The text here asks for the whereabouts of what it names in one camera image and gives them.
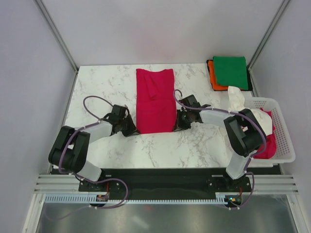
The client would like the white plastic basket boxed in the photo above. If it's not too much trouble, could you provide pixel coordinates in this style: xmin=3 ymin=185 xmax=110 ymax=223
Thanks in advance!
xmin=244 ymin=97 xmax=295 ymax=167

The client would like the green folded t shirt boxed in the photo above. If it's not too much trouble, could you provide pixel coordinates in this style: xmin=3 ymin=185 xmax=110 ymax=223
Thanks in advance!
xmin=213 ymin=56 xmax=248 ymax=90

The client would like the aluminium frame post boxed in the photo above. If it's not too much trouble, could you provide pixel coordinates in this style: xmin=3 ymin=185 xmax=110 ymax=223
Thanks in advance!
xmin=34 ymin=0 xmax=79 ymax=74
xmin=247 ymin=0 xmax=292 ymax=71

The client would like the orange folded t shirt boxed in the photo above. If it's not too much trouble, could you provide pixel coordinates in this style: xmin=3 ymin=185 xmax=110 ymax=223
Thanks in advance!
xmin=207 ymin=60 xmax=228 ymax=91

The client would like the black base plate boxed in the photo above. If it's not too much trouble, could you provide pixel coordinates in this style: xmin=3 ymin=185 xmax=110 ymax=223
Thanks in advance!
xmin=79 ymin=168 xmax=251 ymax=200

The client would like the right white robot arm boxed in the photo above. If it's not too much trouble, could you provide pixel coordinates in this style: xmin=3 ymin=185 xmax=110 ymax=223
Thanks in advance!
xmin=173 ymin=106 xmax=266 ymax=191

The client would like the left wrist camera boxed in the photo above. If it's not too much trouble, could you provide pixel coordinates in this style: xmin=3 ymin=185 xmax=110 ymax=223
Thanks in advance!
xmin=110 ymin=104 xmax=130 ymax=120

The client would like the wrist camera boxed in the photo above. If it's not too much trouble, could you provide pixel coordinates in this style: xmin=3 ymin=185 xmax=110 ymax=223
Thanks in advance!
xmin=180 ymin=95 xmax=200 ymax=108
xmin=110 ymin=104 xmax=130 ymax=120

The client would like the white t shirt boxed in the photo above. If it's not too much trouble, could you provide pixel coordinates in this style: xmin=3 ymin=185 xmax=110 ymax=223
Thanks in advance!
xmin=227 ymin=86 xmax=274 ymax=136

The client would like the red t shirt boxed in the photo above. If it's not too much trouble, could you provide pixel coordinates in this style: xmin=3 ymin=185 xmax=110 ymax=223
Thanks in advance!
xmin=251 ymin=108 xmax=277 ymax=159
xmin=136 ymin=68 xmax=176 ymax=134

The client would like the right aluminium frame post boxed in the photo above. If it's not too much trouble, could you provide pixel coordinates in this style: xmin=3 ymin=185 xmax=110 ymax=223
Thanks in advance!
xmin=247 ymin=0 xmax=292 ymax=71

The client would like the left aluminium frame post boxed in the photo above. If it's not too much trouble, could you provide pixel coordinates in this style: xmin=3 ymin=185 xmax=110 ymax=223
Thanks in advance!
xmin=34 ymin=0 xmax=79 ymax=74

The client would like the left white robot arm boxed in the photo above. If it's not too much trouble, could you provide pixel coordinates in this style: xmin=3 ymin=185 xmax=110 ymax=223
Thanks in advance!
xmin=48 ymin=113 xmax=140 ymax=191

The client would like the white slotted cable duct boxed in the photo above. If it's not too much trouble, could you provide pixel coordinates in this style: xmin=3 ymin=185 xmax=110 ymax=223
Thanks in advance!
xmin=44 ymin=193 xmax=227 ymax=205

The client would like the red t shirt in basket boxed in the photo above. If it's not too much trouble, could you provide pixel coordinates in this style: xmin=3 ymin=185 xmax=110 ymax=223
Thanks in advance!
xmin=251 ymin=108 xmax=277 ymax=159

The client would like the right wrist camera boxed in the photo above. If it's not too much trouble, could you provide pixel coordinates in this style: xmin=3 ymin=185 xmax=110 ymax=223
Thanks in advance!
xmin=180 ymin=95 xmax=200 ymax=108

